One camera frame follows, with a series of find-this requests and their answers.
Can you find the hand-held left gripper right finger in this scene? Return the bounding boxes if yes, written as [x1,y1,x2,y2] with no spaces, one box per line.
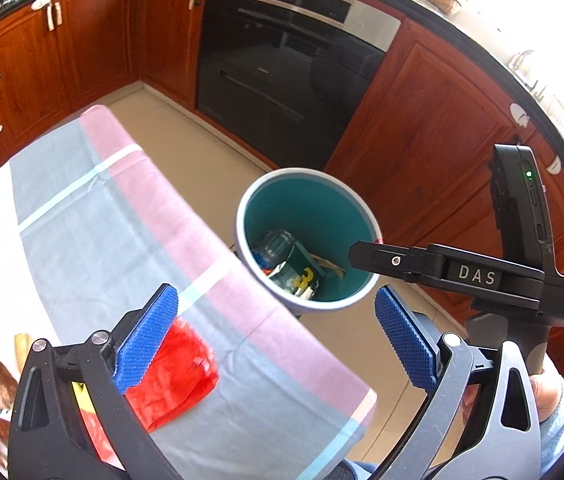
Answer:
[374,285,543,480]

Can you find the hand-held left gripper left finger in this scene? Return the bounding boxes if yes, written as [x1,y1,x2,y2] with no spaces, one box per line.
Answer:
[8,284,183,480]

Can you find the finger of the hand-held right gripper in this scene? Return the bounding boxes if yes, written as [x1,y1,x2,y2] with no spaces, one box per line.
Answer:
[348,241,445,285]

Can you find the red plastic bag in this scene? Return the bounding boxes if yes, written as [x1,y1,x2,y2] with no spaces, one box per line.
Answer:
[89,317,220,461]

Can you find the yellow red snack wrapper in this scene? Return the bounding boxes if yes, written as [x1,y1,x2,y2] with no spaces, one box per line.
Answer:
[71,381,89,413]

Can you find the green cardboard box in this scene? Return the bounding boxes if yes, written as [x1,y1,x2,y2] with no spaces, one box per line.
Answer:
[269,242,328,301]

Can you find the teal grey waste bin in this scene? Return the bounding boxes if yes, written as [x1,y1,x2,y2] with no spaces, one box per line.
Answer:
[234,167,383,316]

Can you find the clear plastic water bottle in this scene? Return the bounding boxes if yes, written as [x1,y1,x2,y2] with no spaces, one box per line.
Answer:
[253,230,295,273]

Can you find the person's right forearm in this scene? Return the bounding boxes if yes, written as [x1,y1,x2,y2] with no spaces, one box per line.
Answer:
[537,375,564,480]

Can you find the person's right hand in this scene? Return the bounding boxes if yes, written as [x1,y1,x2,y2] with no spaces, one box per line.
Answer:
[529,360,564,423]

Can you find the checkered pink grey tablecloth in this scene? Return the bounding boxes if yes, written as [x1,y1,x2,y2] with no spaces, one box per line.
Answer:
[0,105,378,480]

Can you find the red-brown wooden kitchen cabinets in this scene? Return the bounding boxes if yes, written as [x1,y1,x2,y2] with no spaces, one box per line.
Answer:
[0,0,564,426]

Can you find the white cabinet safety locks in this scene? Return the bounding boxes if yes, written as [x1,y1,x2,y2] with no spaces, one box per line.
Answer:
[0,0,563,176]

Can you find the black built-in oven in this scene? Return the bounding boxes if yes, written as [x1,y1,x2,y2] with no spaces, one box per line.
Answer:
[196,0,405,171]

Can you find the metal faucet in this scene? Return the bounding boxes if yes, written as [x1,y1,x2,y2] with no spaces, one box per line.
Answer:
[507,50,553,96]

